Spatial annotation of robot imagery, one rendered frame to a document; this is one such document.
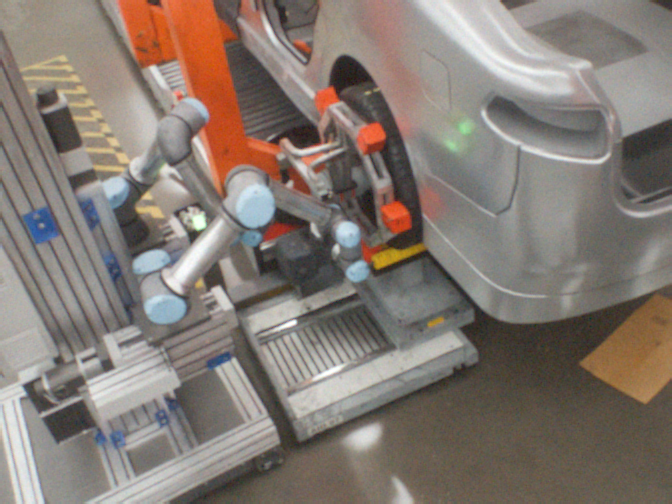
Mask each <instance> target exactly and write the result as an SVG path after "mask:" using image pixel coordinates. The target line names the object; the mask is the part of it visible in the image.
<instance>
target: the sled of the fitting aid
mask: <svg viewBox="0 0 672 504"><path fill-rule="evenodd" d="M351 282H352V286H353V287H354V289H355V290H356V291H357V293H358V294H359V296H360V297H361V298H362V300H363V301H364V302H365V304H366V305H367V307H368V308H369V309H370V311H371V312H372V313H373V315H374V316H375V318H376V319H377V320H378V322H379V323H380V324H381V326H382V327H383V329H384V330H385V331H386V333H387V334H388V335H389V337H390V338H391V340H392V341H393V342H394V344H395V345H396V346H397V348H398V349H399V351H400V352H401V353H402V352H404V351H406V350H408V349H411V348H413V347H415V346H418V345H420V344H422V343H424V342H427V341H429V340H431V339H434V338H436V337H438V336H441V335H443V334H445V333H447V332H450V331H452V330H454V329H457V328H459V327H461V326H464V325H466V324H468V323H470V322H473V321H474V308H473V307H472V306H471V305H470V304H469V303H468V301H467V300H466V299H465V298H464V297H463V296H462V295H461V302H460V303H458V304H455V305H453V306H451V307H448V308H446V309H444V310H441V311H439V312H436V313H434V314H432V315H429V316H427V317H425V318H422V319H420V320H418V321H415V322H413V323H411V324H408V325H406V326H404V327H401V328H400V327H399V326H398V324H397V323H396V322H395V321H394V319H393V318H392V317H391V315H390V314H389V313H388V311H387V310H386V309H385V307H384V306H383V305H382V303H381V302H380V301H379V299H378V298H377V297H376V295H375V294H374V293H373V291H372V290H371V289H370V287H369V286H368V285H367V283H366V282H365V281H364V280H362V281H359V282H354V281H352V280H351Z"/></svg>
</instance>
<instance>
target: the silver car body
mask: <svg viewBox="0 0 672 504"><path fill-rule="evenodd" d="M238 11H239V16H238V18H237V27H238V30H239V33H240V37H241V40H240V41H241V42H242V43H243V44H244V45H245V46H246V47H247V48H248V49H249V50H250V51H251V52H252V54H253V55H254V56H255V57H256V58H257V59H258V60H259V61H260V62H261V63H262V65H263V66H264V67H265V68H266V69H267V70H268V72H269V73H270V74H271V75H272V77H273V78H274V79H275V80H276V82H277V83H278V84H279V85H280V87H281V88H282V89H283V90H284V92H285V93H286V94H287V95H288V97H289V98H290V99H291V100H292V101H293V102H294V104H295V105H296V106H297V107H298V108H299V109H300V110H301V111H302V112H303V114H304V115H305V116H306V117H307V118H308V119H309V120H310V121H311V122H312V123H313V124H314V126H315V127H316V128H317V129H318V130H319V126H318V125H319V122H320V121H321V119H322V118H321V116H320V114H319V111H318V109H317V107H316V104H315V103H314V99H313V98H314V95H315V93H316V92H317V91H320V90H323V89H326V88H327V76H328V70H329V67H330V64H331V61H332V60H333V58H334V57H335V56H336V55H337V54H339V53H348V54H350V55H352V56H354V57H355V58H356V59H358V60H359V61H360V62H361V63H362V64H363V65H364V67H365V68H366V69H367V70H368V71H369V73H370V74H371V76H372V77H373V78H374V80H375V81H376V83H377V85H378V86H379V88H380V90H381V91H382V93H383V95H384V97H385V99H386V101H387V103H388V105H389V107H390V109H391V111H392V113H393V115H394V118H395V120H396V122H397V125H398V127H399V130H400V132H401V135H402V138H403V141H404V143H405V146H406V149H407V152H408V155H409V159H410V162H411V165H412V169H413V173H414V176H415V180H416V185H417V189H418V194H419V199H420V205H421V211H422V219H423V229H424V246H425V247H426V248H427V250H428V251H429V252H430V253H431V254H432V255H433V256H434V257H435V258H436V259H437V261H438V262H439V263H440V264H441V265H442V266H443V267H444V268H445V269H446V270H447V272H448V273H449V274H450V275H451V276H452V277H453V278H454V279H455V280H456V281H457V282H458V284H459V285H460V286H461V287H462V288H463V289H464V290H465V291H466V292H467V293H468V295H469V296H470V297H471V298H472V299H473V300H474V301H475V302H476V303H477V304H478V305H479V306H480V307H481V308H482V309H483V310H484V311H485V312H486V313H488V314H489V315H490V316H492V317H494V318H496V319H498V320H500V321H505V322H509V323H520V324H532V323H544V322H550V321H556V320H561V319H566V318H570V317H575V316H579V315H582V314H586V313H590V312H593V311H596V310H600V309H603V308H606V307H609V306H612V305H615V304H618V303H621V302H624V301H627V300H630V299H633V298H635V297H638V296H641V295H643V294H646V293H649V292H651V291H654V290H656V289H659V288H661V287H664V286H666V285H669V284H671V283H672V0H240V2H239V7H238Z"/></svg>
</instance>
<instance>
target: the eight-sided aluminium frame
mask: <svg viewBox="0 0 672 504"><path fill-rule="evenodd" d="M348 119H349V120H350V121H351V122H352V123H353V124H354V126H353V125H352V124H351V123H350V122H349V121H348ZM336 123H338V124H339V125H340V127H341V128H342V129H344V130H345V131H346V133H347V134H348V135H349V136H350V137H351V139H352V140H353V142H354V144H355V146H356V149H357V151H358V153H359V156H360V158H361V160H362V163H363V165H364V168H365V170H366V172H367V175H368V177H369V179H370V182H371V185H372V189H373V192H374V199H375V206H376V214H377V221H378V230H377V229H376V228H375V227H374V226H373V224H372V223H371V222H370V221H369V220H368V218H367V217H366V216H365V215H364V214H363V213H362V211H361V209H360V207H359V206H358V203H357V201H356V199H355V197H354V198H351V199H349V202H350V204H351V206H352V207H350V208H349V207H348V205H347V202H346V201H343V202H341V203H340V205H341V207H342V210H343V212H344V213H345V216H346V217H347V219H348V220H349V222H352V223H353V224H356V225H357V226H358V228H359V231H360V234H361V238H362V240H363V241H364V242H365V243H366V246H368V247H369V248H370V249H371V248H374V247H376V246H379V245H381V244H384V243H386V241H388V240H389V239H391V238H392V237H394V236H396V235H397V234H398V233H397V234H394V235H393V234H392V233H391V232H390V231H389V230H388V229H387V228H386V226H385V225H384V224H383V223H382V219H381V211H380V208H381V207H383V206H384V200H383V195H384V194H385V201H386V205H388V204H391V203H393V202H394V193H393V191H394V188H393V184H392V180H391V177H390V176H389V174H388V172H387V170H386V167H385V165H384V163H383V160H382V158H381V155H380V153H379V151H377V152H375V153H372V154H371V156H372V158H373V160H374V163H375V165H376V167H377V170H378V172H379V175H380V177H379V178H378V177H377V175H376V172H375V170H374V168H373V165H372V163H371V161H370V158H369V156H368V155H366V156H364V155H363V154H362V152H361V149H360V147H359V145H358V143H357V141H356V139H357V135H358V132H359V129H360V128H362V127H365V126H367V124H366V122H363V121H362V120H361V119H360V118H359V117H358V116H357V115H356V114H355V113H354V112H353V111H352V110H351V109H350V108H349V107H348V106H347V105H346V103H344V102H343V101H342V102H339V103H336V104H333V105H330V106H328V107H327V108H326V111H325V113H324V115H323V117H322V119H321V121H320V122H319V125H318V126H319V133H320V137H321V143H322V146H323V145H326V144H329V141H328V136H327V135H330V138H331V143H332V142H335V141H336V138H338V136H337V129H336ZM358 219H359V220H360V221H361V223H362V224H363V226H364V227H365V228H366V230H367V231H368V232H369V233H370V235H369V234H368V233H367V232H366V231H365V229H364V228H363V227H362V226H361V225H360V223H359V222H358V221H357V220H358Z"/></svg>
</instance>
